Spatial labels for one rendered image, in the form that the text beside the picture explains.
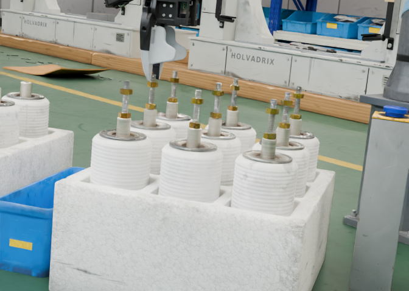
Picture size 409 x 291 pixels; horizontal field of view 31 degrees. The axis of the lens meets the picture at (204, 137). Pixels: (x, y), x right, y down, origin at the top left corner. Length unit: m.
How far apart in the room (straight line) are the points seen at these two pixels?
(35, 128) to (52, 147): 0.05
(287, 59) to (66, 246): 2.67
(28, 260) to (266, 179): 0.43
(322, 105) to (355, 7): 7.73
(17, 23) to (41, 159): 4.31
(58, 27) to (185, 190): 4.21
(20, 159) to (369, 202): 0.62
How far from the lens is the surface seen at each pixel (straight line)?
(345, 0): 11.28
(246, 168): 1.08
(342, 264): 1.46
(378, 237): 1.28
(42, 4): 5.74
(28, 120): 1.48
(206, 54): 4.11
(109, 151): 1.14
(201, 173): 1.10
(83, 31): 5.02
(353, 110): 3.40
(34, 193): 1.38
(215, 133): 1.24
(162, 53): 1.23
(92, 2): 8.85
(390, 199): 1.26
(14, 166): 1.36
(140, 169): 1.15
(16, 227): 1.26
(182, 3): 1.23
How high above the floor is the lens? 0.48
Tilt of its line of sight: 11 degrees down
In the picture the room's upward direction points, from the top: 5 degrees clockwise
